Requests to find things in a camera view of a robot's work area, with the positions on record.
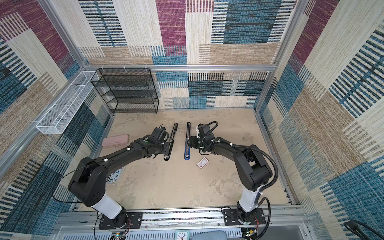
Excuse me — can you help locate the red white staples box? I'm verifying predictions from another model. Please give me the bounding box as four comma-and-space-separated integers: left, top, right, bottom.
197, 157, 209, 169

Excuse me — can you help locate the small teal clock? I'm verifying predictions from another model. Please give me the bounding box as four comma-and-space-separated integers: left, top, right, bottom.
175, 230, 190, 240

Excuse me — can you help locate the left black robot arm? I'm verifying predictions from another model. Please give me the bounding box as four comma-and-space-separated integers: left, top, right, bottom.
68, 137, 170, 229

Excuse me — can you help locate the white wire mesh basket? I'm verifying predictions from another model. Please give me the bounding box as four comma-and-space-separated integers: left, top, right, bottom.
36, 71, 95, 135

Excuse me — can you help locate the black wire shelf rack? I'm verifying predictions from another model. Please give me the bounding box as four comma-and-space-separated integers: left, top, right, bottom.
91, 68, 159, 114

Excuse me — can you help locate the black stapler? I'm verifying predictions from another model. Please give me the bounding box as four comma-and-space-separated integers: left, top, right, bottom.
164, 123, 178, 161

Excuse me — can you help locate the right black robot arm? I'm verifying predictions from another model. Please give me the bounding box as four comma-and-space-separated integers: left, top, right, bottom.
187, 136, 279, 224

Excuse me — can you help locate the colourful magazine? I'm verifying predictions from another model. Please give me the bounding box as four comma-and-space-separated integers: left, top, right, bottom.
106, 168, 123, 184

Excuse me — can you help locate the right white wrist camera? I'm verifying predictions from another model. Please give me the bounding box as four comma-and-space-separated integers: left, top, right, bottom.
197, 124, 211, 140

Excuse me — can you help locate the pink pencil case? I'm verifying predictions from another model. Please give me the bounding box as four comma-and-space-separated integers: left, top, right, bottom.
102, 134, 129, 148

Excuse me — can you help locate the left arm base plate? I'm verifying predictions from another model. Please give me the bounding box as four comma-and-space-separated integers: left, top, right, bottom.
98, 211, 143, 230

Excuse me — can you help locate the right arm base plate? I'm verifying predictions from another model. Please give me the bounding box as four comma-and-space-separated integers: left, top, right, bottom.
221, 207, 267, 226

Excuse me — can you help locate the black cable bottom right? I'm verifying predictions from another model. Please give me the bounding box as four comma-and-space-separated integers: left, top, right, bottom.
343, 219, 384, 240

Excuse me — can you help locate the aluminium mounting rail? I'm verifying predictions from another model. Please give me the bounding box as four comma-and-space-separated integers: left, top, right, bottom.
52, 205, 310, 234

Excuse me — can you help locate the blue stapler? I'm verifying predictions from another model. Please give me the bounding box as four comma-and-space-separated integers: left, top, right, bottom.
184, 122, 191, 160

